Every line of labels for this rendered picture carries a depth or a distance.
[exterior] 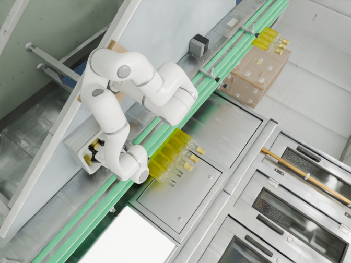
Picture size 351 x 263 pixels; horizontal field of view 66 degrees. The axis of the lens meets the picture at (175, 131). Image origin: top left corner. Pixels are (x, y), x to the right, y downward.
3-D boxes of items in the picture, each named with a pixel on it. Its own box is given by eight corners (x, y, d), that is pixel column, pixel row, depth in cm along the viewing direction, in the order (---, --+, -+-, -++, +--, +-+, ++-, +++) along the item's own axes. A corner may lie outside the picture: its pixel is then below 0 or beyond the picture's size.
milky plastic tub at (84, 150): (77, 165, 123) (91, 176, 121) (61, 142, 104) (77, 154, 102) (104, 138, 131) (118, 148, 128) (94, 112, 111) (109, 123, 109)
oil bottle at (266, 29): (249, 31, 195) (285, 48, 187) (252, 24, 190) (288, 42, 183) (253, 27, 198) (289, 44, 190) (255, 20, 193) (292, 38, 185)
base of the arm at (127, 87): (100, 82, 100) (131, 103, 96) (118, 54, 100) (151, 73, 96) (118, 94, 115) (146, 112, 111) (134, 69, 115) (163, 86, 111)
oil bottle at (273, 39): (246, 35, 193) (281, 53, 185) (248, 28, 188) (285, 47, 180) (249, 31, 195) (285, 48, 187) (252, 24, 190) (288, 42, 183)
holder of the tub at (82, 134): (80, 168, 128) (92, 178, 126) (61, 141, 104) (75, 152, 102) (105, 143, 135) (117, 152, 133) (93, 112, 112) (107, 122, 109)
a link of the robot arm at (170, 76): (128, 83, 90) (157, 47, 93) (164, 122, 107) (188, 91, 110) (144, 89, 84) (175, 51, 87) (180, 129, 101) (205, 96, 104)
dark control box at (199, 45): (188, 51, 157) (200, 58, 154) (189, 40, 150) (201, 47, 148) (196, 43, 160) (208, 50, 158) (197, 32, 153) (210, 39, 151)
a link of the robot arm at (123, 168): (115, 113, 93) (136, 155, 106) (86, 137, 86) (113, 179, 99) (131, 119, 87) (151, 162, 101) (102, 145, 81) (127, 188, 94)
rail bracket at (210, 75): (196, 73, 151) (217, 84, 147) (198, 63, 145) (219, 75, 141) (200, 69, 153) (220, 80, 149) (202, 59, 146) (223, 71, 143)
